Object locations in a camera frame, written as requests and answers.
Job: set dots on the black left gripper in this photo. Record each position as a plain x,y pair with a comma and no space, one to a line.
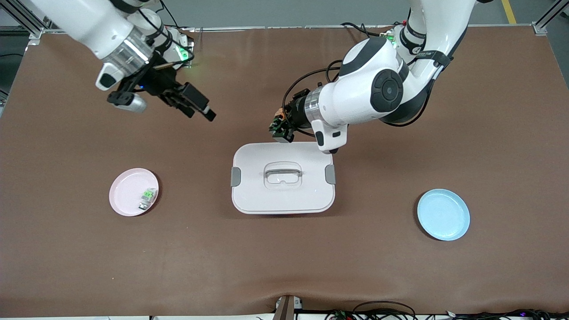
297,111

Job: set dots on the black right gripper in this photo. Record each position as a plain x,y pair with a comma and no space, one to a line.
159,83

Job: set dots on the orange push-button switch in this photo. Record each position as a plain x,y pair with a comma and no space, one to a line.
277,118

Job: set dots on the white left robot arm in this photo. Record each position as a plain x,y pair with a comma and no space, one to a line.
369,89

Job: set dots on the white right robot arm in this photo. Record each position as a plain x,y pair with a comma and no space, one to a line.
89,22

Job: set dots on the grey box latch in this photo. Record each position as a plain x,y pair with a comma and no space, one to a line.
235,177
330,174

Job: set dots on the white lidded storage box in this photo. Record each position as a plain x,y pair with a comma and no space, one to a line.
284,200

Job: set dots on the pink round plate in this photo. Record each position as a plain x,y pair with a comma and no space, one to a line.
126,195

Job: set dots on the brown table mat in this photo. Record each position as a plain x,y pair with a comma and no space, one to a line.
284,258

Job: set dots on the light blue round plate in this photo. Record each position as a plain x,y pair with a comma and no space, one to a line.
444,215

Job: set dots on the silver table edge rail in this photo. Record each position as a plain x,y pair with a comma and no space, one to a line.
266,28

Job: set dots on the green push-button switch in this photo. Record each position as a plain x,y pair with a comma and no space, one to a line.
147,198

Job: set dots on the grey metal bracket post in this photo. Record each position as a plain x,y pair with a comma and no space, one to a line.
286,309

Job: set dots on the aluminium frame strut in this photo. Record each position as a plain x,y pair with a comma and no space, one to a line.
22,20
549,18

